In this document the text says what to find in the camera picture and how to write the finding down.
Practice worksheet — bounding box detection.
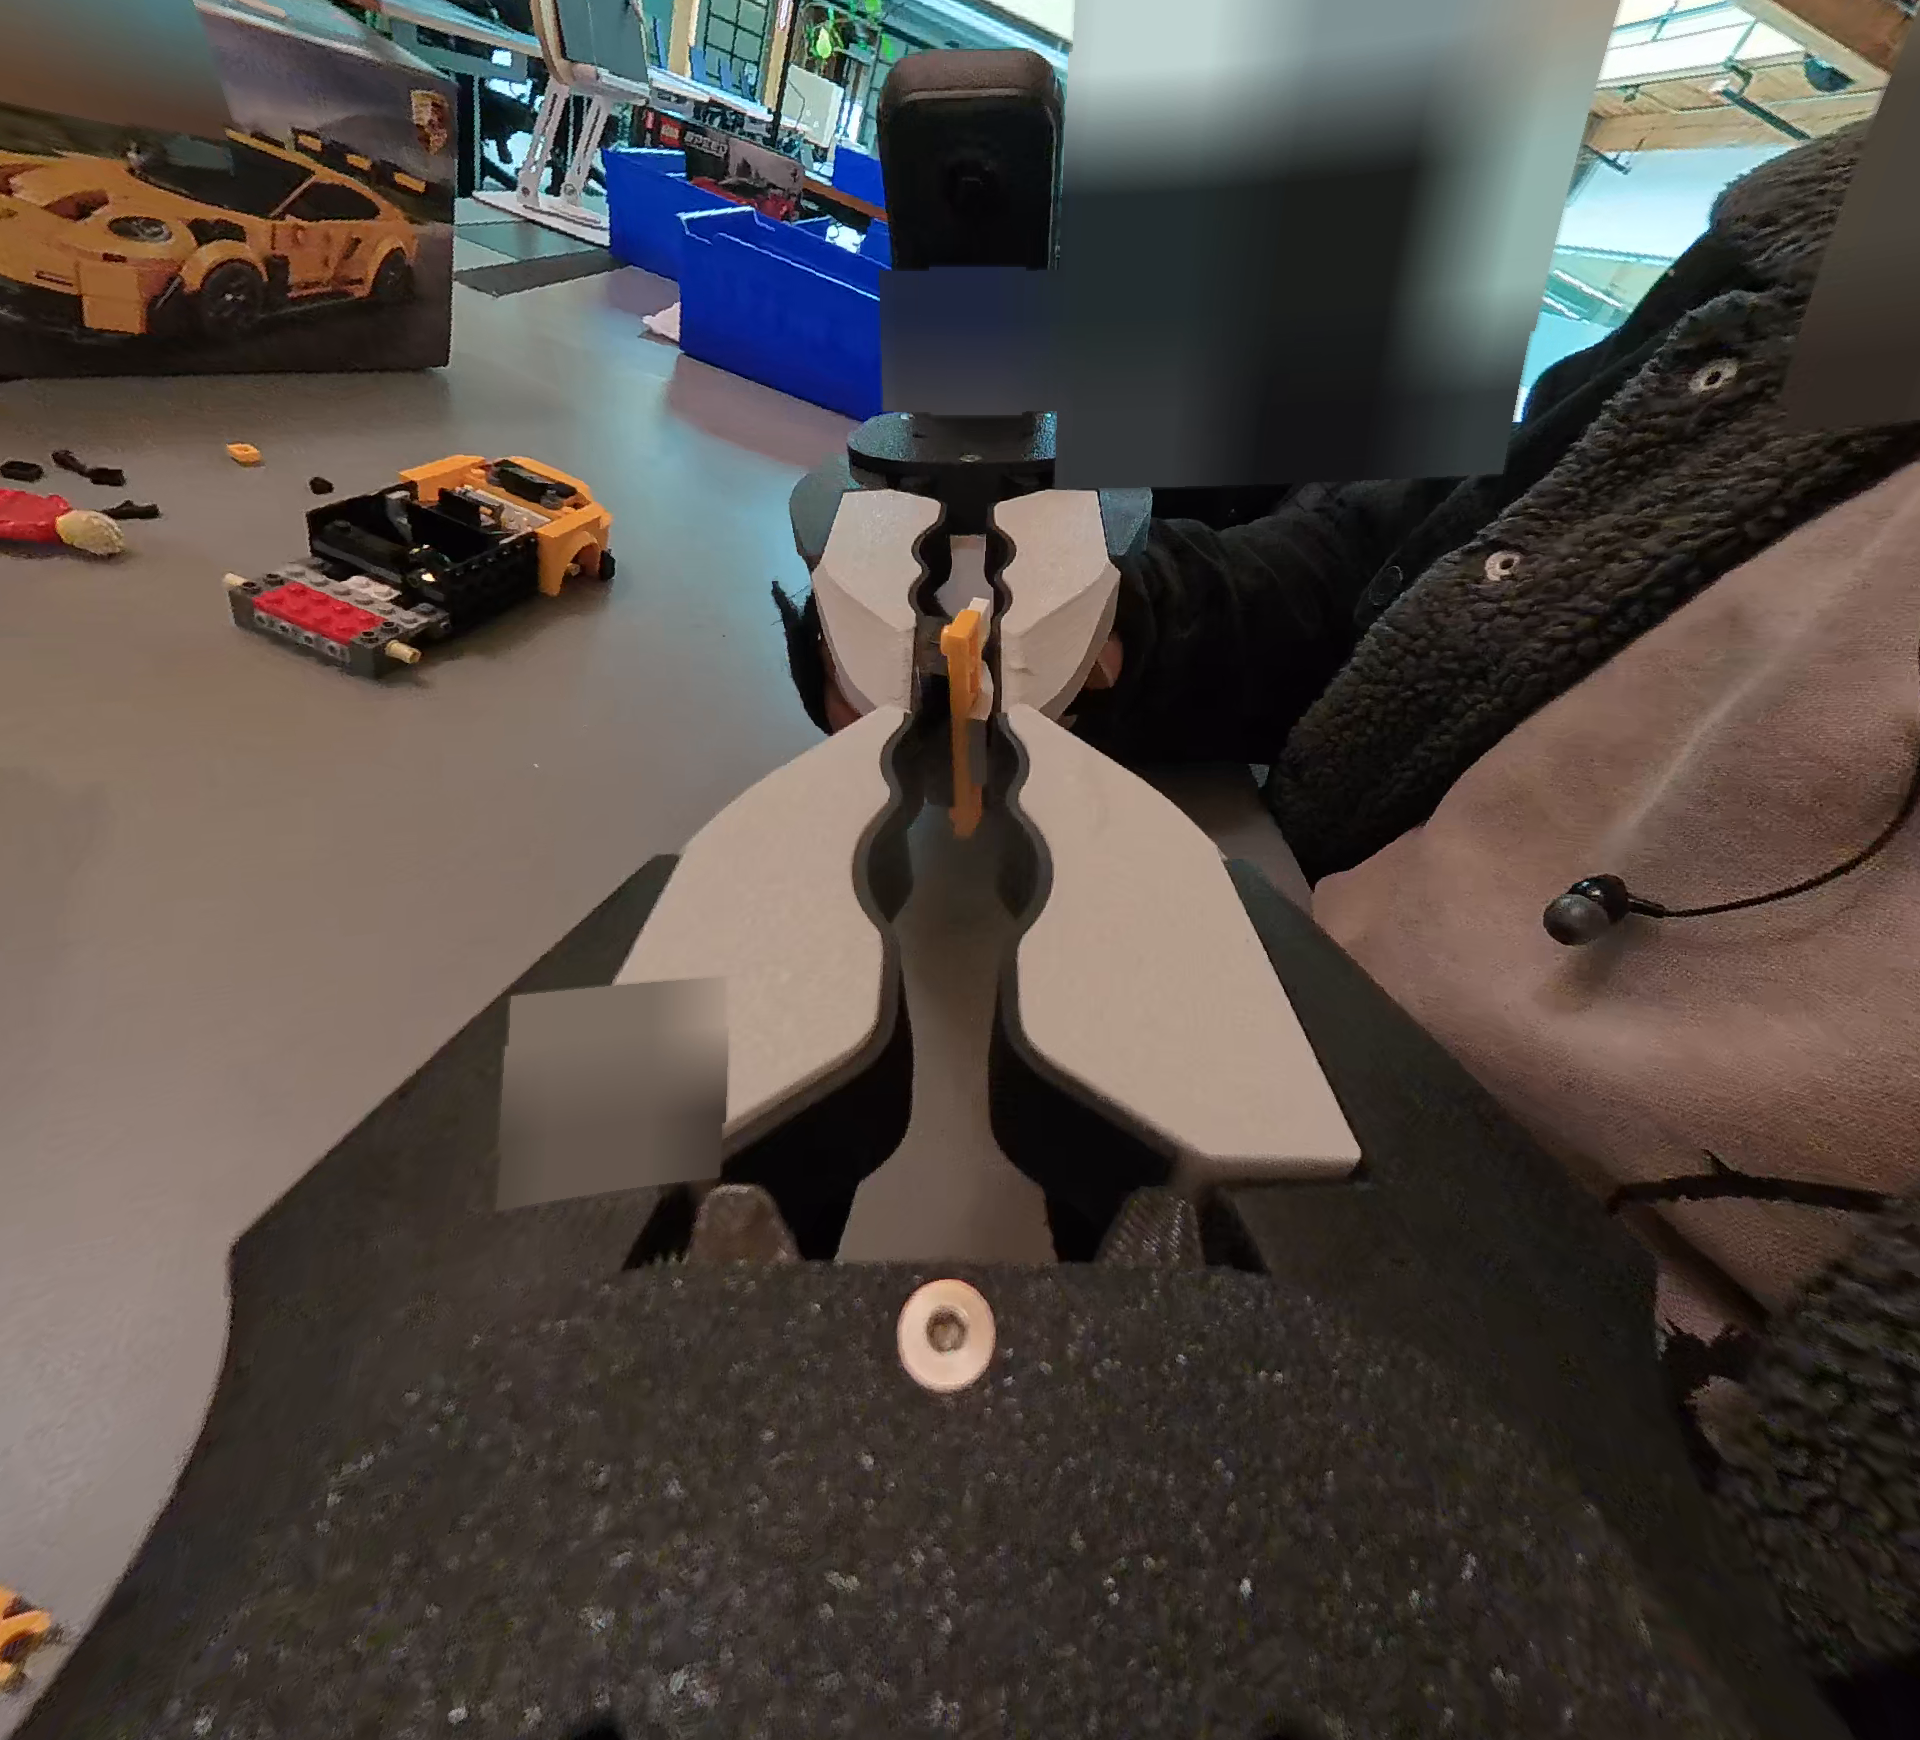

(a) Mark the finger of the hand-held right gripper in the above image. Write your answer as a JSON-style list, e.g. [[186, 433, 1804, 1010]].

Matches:
[[987, 490, 1126, 722], [811, 487, 948, 725]]

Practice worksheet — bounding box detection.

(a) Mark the long orange lego plate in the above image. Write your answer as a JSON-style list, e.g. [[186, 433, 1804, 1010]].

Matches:
[[940, 608, 997, 840]]

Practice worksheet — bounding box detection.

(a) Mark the partly built lego car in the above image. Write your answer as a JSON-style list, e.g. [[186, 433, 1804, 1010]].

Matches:
[[224, 454, 618, 682]]

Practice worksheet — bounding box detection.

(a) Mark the red lego minifigure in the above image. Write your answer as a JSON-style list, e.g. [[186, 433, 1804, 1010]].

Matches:
[[0, 487, 131, 561]]

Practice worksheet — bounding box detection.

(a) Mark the beige shirt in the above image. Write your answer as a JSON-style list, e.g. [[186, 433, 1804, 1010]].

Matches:
[[1313, 466, 1920, 1329]]

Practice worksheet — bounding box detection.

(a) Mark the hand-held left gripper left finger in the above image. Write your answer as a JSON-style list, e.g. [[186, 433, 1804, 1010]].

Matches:
[[615, 705, 915, 1152]]

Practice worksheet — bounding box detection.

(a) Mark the blue plastic bin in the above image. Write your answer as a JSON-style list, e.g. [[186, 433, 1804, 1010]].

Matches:
[[604, 147, 753, 281], [678, 207, 891, 425]]

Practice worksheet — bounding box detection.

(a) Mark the black earbud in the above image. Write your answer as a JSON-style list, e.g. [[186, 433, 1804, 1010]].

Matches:
[[1541, 720, 1920, 949]]

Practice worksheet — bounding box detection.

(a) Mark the cluster of small lego parts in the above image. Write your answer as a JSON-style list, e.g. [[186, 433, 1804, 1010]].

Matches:
[[0, 1582, 65, 1693]]

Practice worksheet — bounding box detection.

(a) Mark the dark fleece jacket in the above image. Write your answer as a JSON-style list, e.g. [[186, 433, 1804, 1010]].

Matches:
[[1267, 120, 1920, 1690]]

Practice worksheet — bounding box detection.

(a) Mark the lego car box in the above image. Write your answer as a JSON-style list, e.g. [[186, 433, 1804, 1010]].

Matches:
[[0, 0, 462, 381]]

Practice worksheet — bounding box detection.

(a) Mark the person's right forearm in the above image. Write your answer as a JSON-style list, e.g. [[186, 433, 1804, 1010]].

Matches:
[[1117, 477, 1450, 769]]

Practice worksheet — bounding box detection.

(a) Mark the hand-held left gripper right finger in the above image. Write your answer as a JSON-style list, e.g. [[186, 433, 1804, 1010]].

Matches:
[[991, 705, 1365, 1191]]

